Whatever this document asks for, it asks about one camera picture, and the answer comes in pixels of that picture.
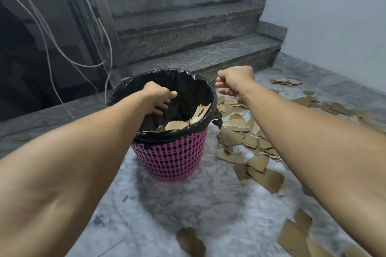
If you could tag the black plastic bin liner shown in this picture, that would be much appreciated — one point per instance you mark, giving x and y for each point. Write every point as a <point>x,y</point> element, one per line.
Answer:
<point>188,91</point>

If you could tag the cardboard scraps inside basket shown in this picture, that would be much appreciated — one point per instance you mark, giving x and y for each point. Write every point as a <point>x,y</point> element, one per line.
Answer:
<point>181,122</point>

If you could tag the cluster of large cardboard pieces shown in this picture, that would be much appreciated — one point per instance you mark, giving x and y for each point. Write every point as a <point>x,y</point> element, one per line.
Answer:
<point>297,235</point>

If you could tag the grey stone staircase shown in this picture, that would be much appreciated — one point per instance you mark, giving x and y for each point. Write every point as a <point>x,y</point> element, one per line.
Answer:
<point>193,25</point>

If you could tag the person's right fingers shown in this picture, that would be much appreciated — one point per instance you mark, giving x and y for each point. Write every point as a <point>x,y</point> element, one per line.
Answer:
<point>223,88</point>

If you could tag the person's left thumb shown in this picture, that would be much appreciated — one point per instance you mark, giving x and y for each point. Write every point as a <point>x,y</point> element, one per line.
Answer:
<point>170,95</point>

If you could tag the person's left forearm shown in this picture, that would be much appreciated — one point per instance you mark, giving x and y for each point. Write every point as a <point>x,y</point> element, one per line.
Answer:
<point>75,157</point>

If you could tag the dark brown torn cardboard piece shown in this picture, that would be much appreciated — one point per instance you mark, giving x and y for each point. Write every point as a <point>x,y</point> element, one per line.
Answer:
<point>190,242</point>

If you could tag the person's right forearm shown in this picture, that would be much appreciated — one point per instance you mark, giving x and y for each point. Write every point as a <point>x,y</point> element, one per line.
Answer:
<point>316,151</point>

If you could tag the person's right hand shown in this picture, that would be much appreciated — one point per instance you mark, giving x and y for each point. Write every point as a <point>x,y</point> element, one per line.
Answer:
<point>238,80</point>

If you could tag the tiny cardboard scrap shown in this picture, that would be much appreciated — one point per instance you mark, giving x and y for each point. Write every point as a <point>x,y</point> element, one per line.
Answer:
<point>125,198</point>

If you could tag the person's left hand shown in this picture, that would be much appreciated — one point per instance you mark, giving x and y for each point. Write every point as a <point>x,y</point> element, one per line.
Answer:
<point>156,95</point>

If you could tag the pile of torn cardboard pieces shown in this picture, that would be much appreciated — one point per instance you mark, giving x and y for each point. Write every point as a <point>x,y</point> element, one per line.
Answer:
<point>241,139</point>

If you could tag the metal railing post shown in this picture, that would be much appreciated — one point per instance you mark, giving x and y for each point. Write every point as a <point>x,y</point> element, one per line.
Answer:
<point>105,22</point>

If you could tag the pink plastic mesh waste basket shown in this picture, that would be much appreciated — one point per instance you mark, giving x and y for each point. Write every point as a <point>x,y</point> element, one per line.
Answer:
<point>173,160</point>

